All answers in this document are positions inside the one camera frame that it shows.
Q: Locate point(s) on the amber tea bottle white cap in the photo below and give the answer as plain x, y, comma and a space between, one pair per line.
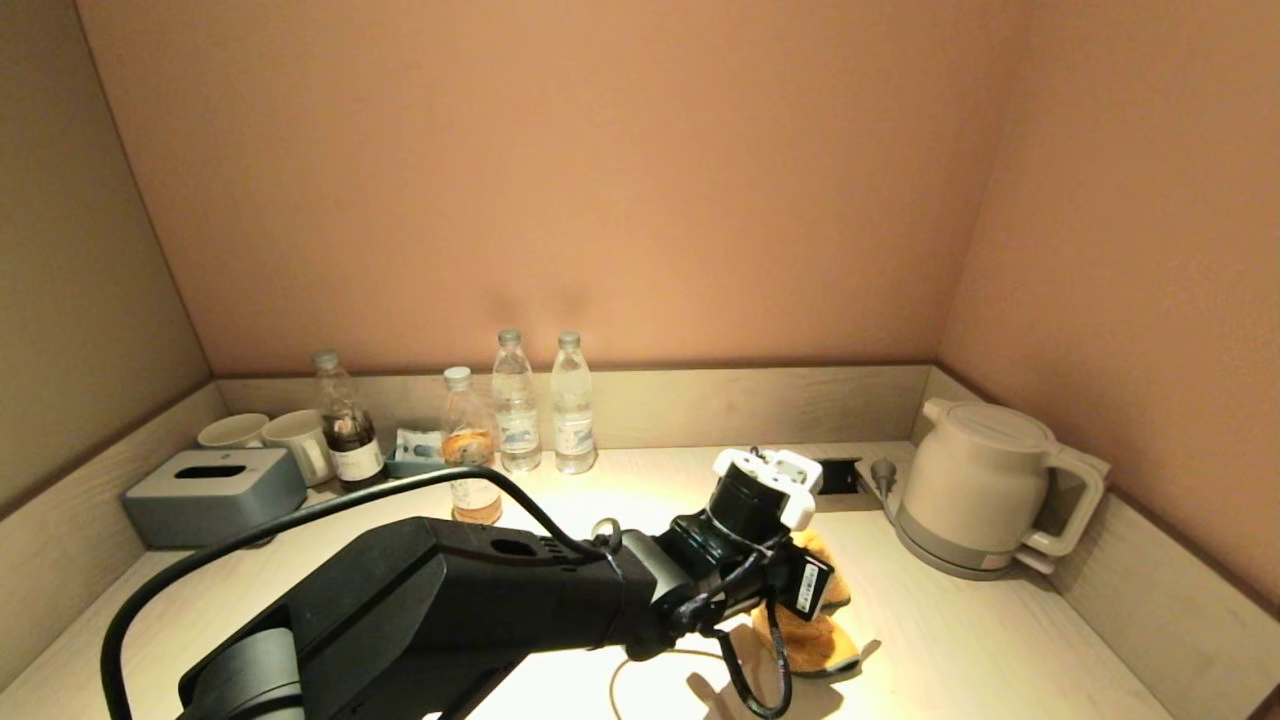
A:
468, 450

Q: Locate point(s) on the grey kettle base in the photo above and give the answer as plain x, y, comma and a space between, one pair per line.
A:
945, 560

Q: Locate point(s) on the recessed power socket panel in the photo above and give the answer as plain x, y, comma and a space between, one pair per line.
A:
840, 475

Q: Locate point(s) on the grey kettle plug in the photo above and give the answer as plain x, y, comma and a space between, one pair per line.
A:
883, 474

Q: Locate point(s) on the clear water bottle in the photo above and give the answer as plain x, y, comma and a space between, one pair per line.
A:
517, 420
574, 425

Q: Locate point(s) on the dark drink bottle grey cap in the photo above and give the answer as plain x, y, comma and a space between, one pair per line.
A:
350, 440

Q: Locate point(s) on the white electric kettle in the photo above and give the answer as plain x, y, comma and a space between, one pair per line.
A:
980, 480

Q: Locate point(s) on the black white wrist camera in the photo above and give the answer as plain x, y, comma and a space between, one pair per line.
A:
760, 495

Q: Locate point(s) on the orange microfibre cloth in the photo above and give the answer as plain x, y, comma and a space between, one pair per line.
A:
815, 640

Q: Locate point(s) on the white ribbed mug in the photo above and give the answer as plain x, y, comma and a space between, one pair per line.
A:
298, 440
232, 430

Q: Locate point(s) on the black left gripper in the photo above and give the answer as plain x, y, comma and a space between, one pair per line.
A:
800, 585

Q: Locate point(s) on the white sachet packet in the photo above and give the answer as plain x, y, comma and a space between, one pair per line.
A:
418, 445

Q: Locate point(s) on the small blue tray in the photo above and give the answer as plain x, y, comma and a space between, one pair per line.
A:
415, 467

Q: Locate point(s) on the blue-grey tissue box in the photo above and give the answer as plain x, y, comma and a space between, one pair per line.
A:
212, 500

